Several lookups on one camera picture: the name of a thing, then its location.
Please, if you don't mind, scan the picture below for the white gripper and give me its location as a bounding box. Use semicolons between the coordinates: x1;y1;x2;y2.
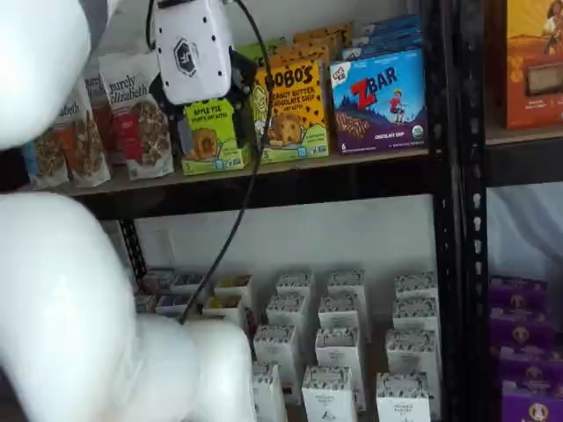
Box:
149;0;260;154

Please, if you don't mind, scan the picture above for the yellow apple pie oat-bites box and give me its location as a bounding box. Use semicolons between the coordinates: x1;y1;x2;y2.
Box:
179;98;254;177

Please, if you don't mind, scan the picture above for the green Bobo's apple pie box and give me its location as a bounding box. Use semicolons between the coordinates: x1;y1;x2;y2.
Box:
239;37;288;52
237;46;276;67

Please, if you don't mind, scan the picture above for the yellow Bobo's peanut butter box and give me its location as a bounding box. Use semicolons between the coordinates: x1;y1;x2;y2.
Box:
281;33;343;52
292;21;354;45
272;43;332;67
252;60;331;165

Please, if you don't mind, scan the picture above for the black metal shelf rack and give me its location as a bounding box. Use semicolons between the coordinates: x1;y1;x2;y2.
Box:
457;0;563;422
65;0;463;422

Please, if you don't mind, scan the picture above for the blue Zbar chocolate chip box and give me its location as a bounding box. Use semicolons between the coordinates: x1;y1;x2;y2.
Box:
361;12;422;33
350;24;424;45
329;47;428;156
340;34;426;61

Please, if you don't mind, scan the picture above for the yellow label granola box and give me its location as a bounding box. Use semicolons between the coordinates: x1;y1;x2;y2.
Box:
213;274;253;304
201;294;245;326

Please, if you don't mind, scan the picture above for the orange snack box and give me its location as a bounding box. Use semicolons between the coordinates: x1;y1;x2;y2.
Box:
485;0;563;131

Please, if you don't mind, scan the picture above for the purple snack box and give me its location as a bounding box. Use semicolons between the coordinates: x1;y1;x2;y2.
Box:
488;306;551;351
497;345;563;386
501;380;563;422
487;274;550;311

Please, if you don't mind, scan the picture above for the red label granola bag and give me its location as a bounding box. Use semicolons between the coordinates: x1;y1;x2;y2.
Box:
97;51;176;182

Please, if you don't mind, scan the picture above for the orange label granola bag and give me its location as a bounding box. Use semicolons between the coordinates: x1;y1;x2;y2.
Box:
55;85;112;188
82;65;116;167

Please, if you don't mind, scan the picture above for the purely elizabeth granola bag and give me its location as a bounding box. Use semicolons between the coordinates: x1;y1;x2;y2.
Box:
20;127;71;191

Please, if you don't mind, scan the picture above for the white patterned carton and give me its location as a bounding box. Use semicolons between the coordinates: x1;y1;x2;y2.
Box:
249;362;288;422
314;327;361;375
393;272;440;307
318;294;362;335
301;364;356;422
275;271;315;304
391;297;441;338
326;269;367;304
376;371;432;422
265;293;308;335
252;324;301;404
384;328;440;382

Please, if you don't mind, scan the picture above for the white translucent plastic sheet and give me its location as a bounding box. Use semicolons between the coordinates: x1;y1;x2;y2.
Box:
486;184;563;280

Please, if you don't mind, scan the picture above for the thin black cable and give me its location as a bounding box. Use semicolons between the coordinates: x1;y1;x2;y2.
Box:
143;0;157;49

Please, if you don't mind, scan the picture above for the thick black cable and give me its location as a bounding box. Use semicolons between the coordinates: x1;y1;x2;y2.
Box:
179;0;270;326

